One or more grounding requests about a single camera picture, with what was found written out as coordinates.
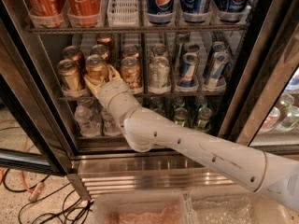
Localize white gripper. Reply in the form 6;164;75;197
84;64;139;118

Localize orange can column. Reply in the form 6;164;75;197
86;54;108;83
90;44;111;63
96;33;114;50
121;57;142;90
121;44;139;59

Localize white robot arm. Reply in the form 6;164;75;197
84;67;299;213

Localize orange can front left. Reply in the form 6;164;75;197
57;59;83;91

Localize orange can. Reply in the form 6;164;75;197
57;59;83;91
63;46;86;75

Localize orange can back left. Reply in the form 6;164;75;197
63;46;86;75

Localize silver can front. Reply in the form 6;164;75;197
149;56;170;89

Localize silver can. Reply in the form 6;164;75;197
149;44;168;59
149;56;170;89

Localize silver can back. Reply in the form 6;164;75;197
149;44;168;59

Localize green can front middle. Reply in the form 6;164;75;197
174;107;189;127

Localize red bull can front left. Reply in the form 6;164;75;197
178;52;199;88

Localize red bull can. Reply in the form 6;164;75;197
204;51;230;88
178;52;199;88
172;34;189;71
182;42;200;55
208;41;229;60

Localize fridge glass door left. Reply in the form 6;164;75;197
0;2;72;175

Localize red bull can rear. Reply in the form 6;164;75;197
172;34;189;71

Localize red bull can back left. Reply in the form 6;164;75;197
182;42;200;55

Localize green can front right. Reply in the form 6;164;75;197
193;106;212;133

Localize red bull can front right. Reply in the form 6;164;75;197
204;51;230;88

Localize red bull can back right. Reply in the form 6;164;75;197
208;41;229;60

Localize fridge door right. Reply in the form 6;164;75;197
215;0;299;156

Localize left water bottle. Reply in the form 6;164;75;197
74;105;101;137

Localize water bottle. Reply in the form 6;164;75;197
74;105;101;137
101;108;121;136

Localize middle water bottle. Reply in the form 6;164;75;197
101;108;121;136

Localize empty white plastic tray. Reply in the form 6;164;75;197
107;0;139;27

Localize left clear plastic bin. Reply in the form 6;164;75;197
93;190;190;224

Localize clear plastic bin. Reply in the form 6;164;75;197
188;185;292;224
93;190;190;224

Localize right clear plastic bin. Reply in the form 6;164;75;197
188;185;292;224

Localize middle wire shelf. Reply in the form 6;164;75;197
59;91;224;102

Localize wire shelf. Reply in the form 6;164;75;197
59;91;224;102
26;24;249;35

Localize orange extension cord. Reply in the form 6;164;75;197
0;119;46;203

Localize black cables on floor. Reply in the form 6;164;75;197
0;167;95;224

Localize upper wire shelf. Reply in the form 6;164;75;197
26;24;249;35

